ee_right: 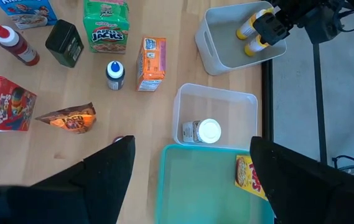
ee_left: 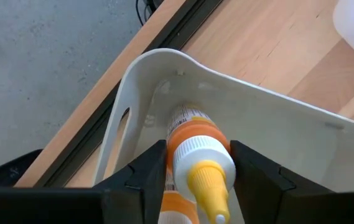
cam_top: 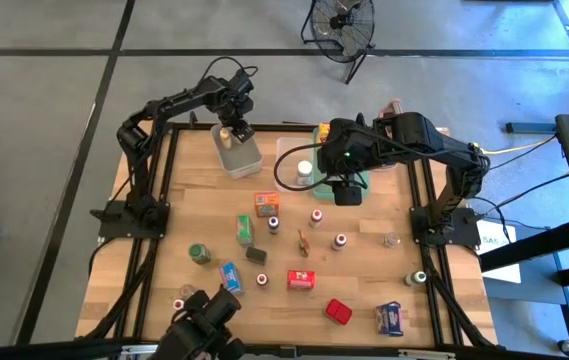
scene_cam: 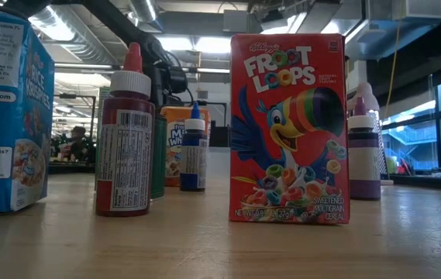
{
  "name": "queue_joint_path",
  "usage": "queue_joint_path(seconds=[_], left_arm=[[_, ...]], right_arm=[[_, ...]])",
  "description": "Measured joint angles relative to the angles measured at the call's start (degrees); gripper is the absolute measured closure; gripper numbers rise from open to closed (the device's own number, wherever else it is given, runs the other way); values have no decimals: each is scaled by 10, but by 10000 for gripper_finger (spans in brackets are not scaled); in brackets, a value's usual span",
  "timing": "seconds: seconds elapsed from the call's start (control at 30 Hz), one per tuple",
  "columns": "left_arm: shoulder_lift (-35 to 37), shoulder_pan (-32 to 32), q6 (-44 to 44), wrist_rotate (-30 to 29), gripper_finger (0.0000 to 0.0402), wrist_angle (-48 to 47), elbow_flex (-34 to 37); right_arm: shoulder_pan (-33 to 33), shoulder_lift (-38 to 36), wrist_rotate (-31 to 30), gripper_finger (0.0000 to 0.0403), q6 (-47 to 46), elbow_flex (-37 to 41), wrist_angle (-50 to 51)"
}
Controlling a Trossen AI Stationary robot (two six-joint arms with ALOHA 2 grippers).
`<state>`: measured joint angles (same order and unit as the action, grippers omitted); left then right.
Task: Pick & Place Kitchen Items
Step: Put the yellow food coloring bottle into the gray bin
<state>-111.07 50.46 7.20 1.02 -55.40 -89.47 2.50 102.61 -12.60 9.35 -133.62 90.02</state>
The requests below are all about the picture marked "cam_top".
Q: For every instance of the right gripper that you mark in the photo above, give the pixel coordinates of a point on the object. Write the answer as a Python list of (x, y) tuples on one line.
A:
[(348, 195)]

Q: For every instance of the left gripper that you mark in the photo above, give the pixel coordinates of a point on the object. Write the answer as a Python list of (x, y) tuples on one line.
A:
[(239, 100)]

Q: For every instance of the yellow food colouring bottle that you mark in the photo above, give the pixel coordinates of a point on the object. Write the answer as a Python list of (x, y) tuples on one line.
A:
[(225, 137)]

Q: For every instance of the white-lid spice jar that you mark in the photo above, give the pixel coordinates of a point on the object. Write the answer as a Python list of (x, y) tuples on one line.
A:
[(304, 167)]

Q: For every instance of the yellow Corn Pops box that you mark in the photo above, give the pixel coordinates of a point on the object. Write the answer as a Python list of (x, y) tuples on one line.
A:
[(324, 129)]

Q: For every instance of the orange Mini Wheats box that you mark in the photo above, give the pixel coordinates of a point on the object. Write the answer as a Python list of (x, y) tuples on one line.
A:
[(267, 205)]

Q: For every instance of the blue food colouring bottle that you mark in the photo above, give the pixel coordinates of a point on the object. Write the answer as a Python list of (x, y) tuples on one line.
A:
[(273, 223)]

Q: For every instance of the green Apple Jacks box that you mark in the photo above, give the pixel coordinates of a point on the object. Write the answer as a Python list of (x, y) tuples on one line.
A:
[(244, 229)]

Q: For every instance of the red cereal box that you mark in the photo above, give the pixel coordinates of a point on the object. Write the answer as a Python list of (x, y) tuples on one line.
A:
[(300, 280)]

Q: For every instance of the small red box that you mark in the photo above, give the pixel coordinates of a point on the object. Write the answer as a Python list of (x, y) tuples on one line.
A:
[(337, 312)]

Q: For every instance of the green-lid spice jar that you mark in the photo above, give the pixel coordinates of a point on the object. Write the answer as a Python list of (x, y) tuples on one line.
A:
[(198, 253)]

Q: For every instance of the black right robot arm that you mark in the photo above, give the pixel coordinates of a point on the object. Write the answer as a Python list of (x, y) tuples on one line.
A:
[(414, 137)]

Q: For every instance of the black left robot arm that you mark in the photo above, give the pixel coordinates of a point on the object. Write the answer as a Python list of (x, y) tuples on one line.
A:
[(136, 170)]

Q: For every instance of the teal plastic tray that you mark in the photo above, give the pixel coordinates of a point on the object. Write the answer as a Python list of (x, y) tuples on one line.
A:
[(323, 192)]

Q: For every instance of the grey plastic bin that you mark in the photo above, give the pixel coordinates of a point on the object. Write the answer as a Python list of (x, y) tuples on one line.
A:
[(244, 160)]

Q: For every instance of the pink food colouring bottle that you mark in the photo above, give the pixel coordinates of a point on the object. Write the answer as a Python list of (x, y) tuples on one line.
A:
[(316, 217)]

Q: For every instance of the clear plastic container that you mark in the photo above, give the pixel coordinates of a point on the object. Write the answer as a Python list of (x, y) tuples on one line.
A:
[(291, 150)]

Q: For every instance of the small clear glass jar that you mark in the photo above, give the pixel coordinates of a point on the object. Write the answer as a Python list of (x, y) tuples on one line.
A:
[(187, 290), (392, 240)]

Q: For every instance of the green food colouring bottle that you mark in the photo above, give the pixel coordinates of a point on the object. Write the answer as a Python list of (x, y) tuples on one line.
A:
[(418, 277)]

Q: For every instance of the dark green small box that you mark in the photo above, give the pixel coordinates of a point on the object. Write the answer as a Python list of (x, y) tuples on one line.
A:
[(256, 255)]

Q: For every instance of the dark red food colouring bottle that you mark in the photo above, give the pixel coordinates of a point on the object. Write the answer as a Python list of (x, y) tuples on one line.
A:
[(262, 279)]

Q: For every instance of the dark blue cereal box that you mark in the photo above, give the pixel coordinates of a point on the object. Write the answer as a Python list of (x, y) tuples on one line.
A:
[(389, 320)]

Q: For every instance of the blue Rice Krispies box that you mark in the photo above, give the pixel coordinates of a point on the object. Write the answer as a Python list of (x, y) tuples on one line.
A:
[(230, 275)]

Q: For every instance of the black floor fan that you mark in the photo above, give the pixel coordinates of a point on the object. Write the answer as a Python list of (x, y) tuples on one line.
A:
[(341, 22)]

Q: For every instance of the white paper sheet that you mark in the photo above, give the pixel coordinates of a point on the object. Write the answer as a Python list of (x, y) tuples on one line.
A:
[(501, 237)]

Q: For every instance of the blue metal bar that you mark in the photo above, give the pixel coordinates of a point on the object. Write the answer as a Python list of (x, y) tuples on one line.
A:
[(529, 128)]

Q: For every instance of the black metal beam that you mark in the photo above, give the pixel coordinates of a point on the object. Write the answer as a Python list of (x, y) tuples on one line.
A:
[(539, 245)]

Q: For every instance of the black caster wheel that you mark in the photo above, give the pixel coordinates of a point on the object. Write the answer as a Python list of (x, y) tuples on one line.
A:
[(566, 347)]

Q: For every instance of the black aluminium table frame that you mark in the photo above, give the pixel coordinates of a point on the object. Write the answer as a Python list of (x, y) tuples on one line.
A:
[(274, 127)]

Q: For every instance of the black camera gantry beam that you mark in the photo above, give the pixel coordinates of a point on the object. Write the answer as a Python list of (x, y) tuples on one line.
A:
[(64, 350)]

